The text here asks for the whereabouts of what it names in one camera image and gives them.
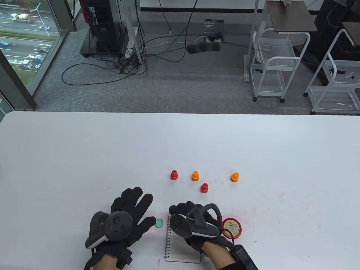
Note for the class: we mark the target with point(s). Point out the person's left hand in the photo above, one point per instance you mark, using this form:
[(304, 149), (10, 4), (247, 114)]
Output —
[(132, 202)]

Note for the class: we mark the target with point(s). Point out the small white dish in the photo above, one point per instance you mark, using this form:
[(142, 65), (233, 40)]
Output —
[(266, 46)]

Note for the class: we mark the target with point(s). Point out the black wrapped box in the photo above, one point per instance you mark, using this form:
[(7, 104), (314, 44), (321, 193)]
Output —
[(213, 29)]

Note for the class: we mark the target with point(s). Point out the long white table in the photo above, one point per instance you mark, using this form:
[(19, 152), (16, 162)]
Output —
[(225, 3)]

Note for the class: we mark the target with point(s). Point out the red reward stamp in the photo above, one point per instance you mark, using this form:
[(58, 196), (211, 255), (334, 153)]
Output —
[(174, 175), (204, 188)]

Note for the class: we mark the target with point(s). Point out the tall aluminium pole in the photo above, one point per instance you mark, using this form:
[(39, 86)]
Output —
[(254, 17)]

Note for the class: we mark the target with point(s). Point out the black computer tower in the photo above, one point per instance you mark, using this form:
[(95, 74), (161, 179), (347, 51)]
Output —
[(102, 28)]

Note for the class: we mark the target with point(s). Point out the white spiral lined notebook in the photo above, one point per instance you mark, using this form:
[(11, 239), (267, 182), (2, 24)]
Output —
[(180, 250)]

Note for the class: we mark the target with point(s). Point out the person's left forearm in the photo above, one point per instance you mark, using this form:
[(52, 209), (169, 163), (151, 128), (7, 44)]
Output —
[(104, 264)]

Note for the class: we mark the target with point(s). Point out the dark grey left hand controller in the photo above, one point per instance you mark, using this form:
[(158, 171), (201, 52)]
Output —
[(118, 226)]

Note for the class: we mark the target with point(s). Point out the glass window dark frame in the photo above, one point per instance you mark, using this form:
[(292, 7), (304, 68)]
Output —
[(25, 33)]

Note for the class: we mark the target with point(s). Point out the orange reward stamp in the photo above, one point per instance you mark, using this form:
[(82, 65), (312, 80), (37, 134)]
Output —
[(234, 177), (195, 176)]

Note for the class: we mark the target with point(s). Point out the red tin lid yellow label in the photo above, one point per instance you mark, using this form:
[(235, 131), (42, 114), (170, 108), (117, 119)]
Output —
[(235, 225)]

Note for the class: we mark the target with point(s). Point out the person's right forearm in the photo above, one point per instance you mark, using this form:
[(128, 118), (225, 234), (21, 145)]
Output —
[(219, 256)]

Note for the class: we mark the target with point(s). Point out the dark grey right hand controller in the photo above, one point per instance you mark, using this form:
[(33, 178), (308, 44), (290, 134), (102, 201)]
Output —
[(181, 225)]

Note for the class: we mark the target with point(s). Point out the brown top side table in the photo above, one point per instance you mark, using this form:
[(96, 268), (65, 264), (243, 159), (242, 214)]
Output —
[(291, 17), (353, 32)]

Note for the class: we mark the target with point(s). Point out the black wrist camera unit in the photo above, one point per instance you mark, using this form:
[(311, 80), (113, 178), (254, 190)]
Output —
[(244, 258)]

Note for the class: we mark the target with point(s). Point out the person's right hand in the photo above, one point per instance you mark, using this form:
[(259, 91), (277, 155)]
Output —
[(182, 208)]

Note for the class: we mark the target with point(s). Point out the dark grey hand controller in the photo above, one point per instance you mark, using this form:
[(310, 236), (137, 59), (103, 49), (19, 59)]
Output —
[(118, 226), (181, 225)]

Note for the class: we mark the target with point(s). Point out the aluminium profile leg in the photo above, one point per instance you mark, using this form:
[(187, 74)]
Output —
[(142, 67)]

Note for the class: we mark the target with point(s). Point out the green stamp cap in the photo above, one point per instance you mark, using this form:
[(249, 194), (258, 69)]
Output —
[(159, 223)]

